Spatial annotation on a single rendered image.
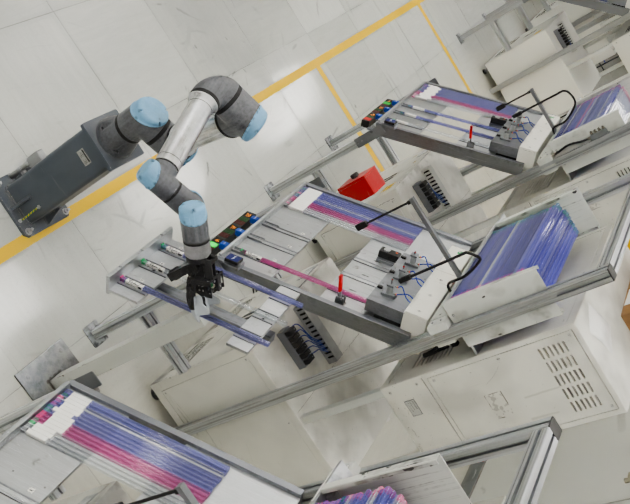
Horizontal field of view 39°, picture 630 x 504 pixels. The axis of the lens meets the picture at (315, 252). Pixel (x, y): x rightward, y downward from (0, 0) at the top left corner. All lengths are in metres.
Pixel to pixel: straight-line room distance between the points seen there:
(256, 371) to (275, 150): 1.84
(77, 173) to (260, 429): 1.14
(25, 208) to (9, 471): 1.43
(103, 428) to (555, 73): 5.59
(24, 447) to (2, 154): 1.55
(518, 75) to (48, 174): 4.77
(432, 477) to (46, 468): 0.95
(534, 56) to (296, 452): 4.71
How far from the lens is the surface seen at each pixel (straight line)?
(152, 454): 2.30
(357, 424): 3.45
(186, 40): 4.66
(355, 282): 3.01
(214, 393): 3.35
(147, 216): 3.90
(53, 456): 2.32
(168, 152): 2.51
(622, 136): 3.87
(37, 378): 3.32
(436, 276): 2.99
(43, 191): 3.39
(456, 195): 4.76
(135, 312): 3.29
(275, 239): 3.17
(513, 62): 7.37
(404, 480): 1.94
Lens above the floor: 2.73
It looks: 36 degrees down
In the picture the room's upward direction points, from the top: 64 degrees clockwise
